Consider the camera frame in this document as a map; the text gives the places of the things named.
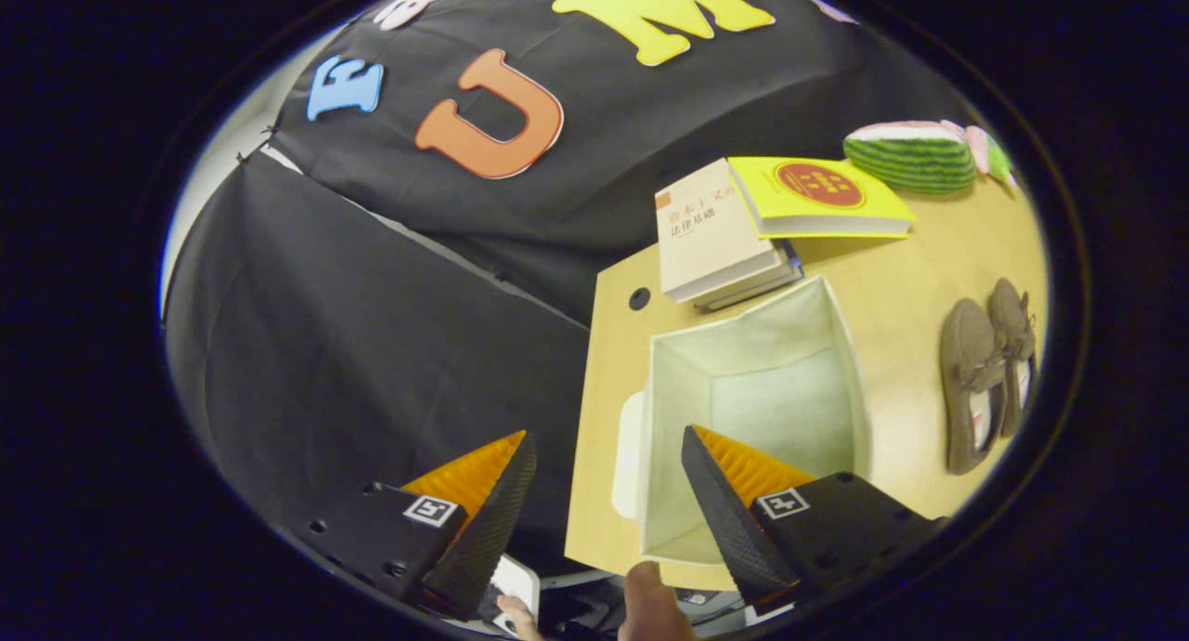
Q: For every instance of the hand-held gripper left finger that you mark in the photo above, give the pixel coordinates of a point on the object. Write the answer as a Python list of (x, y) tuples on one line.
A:
[(488, 529)]

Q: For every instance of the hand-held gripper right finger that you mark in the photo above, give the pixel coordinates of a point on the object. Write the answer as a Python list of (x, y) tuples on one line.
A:
[(734, 520)]

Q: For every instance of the pale green fabric storage box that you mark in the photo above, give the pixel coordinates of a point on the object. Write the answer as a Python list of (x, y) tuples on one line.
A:
[(771, 399)]

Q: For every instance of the brown fuzzy shoe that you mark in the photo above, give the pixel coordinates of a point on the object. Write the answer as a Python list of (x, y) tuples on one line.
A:
[(1012, 325), (966, 362)]

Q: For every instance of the white papers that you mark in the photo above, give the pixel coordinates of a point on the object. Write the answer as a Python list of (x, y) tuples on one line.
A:
[(516, 581)]

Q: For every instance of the beige book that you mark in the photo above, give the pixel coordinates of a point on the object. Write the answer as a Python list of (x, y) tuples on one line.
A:
[(706, 232)]

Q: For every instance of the yellow book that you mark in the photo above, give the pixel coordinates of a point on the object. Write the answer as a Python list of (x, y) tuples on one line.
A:
[(817, 200)]

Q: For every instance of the watermelon slice plush toy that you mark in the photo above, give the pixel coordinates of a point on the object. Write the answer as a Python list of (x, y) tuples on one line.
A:
[(910, 158)]

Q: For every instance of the pink and green plush toy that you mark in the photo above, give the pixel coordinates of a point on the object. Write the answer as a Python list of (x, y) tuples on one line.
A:
[(989, 153)]

